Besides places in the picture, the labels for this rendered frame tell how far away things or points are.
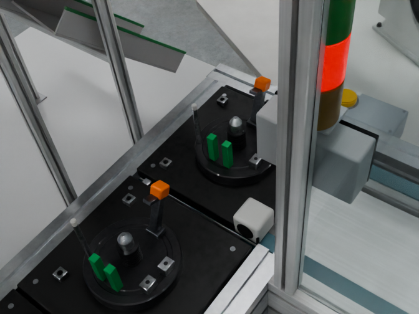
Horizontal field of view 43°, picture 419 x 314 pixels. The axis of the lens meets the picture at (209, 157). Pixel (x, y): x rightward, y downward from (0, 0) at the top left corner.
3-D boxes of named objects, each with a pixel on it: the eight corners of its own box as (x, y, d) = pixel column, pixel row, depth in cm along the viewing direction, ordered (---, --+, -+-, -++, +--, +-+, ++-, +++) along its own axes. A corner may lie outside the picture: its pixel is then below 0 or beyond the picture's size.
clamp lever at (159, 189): (154, 221, 78) (159, 178, 74) (164, 228, 77) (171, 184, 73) (137, 232, 75) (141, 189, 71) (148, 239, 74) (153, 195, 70)
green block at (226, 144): (227, 161, 85) (225, 139, 81) (233, 164, 85) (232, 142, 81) (222, 166, 85) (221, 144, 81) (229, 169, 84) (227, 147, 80)
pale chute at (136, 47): (133, 45, 108) (143, 24, 106) (176, 73, 101) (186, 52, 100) (10, 2, 85) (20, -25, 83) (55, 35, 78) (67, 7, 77)
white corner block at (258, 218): (250, 210, 83) (249, 195, 80) (275, 224, 81) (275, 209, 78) (232, 232, 81) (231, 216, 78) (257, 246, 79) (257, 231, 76)
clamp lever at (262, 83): (253, 116, 90) (261, 75, 86) (263, 121, 89) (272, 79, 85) (241, 123, 88) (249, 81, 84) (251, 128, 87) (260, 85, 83)
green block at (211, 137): (213, 153, 86) (211, 132, 83) (219, 156, 86) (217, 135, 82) (209, 158, 86) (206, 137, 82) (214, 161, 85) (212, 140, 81)
